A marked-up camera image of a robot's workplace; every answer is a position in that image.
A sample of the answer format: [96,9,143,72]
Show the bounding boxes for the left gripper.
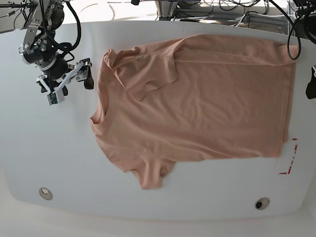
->
[306,65,316,100]

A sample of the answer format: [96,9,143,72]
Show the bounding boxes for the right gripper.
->
[42,58,94,96]

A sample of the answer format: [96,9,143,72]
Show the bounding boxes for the peach pink T-shirt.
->
[91,35,298,189]

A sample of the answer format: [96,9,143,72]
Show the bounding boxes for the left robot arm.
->
[293,0,316,100]

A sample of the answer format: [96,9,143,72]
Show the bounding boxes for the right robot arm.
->
[19,0,94,96]

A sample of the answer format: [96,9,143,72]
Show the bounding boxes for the red tape rectangle marking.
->
[276,138,299,175]

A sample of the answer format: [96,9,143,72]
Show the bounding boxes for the black tripod stand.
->
[0,0,37,32]

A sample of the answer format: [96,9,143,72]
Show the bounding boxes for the left round table grommet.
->
[39,188,53,200]

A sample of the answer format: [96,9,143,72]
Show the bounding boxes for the round table grommet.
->
[254,197,270,210]
[39,188,53,200]

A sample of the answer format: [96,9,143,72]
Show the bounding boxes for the right round table grommet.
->
[254,197,270,210]

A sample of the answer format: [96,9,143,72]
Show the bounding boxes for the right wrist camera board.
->
[47,90,65,106]

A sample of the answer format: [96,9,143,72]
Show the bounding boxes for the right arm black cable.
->
[55,0,82,62]

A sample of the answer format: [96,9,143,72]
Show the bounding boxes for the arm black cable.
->
[55,0,82,62]
[268,0,316,61]

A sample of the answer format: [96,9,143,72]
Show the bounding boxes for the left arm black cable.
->
[268,0,316,61]

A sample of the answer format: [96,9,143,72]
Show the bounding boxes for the white cable on floor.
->
[236,9,289,27]

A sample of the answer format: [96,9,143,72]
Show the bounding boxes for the grey metal centre post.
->
[155,0,178,21]

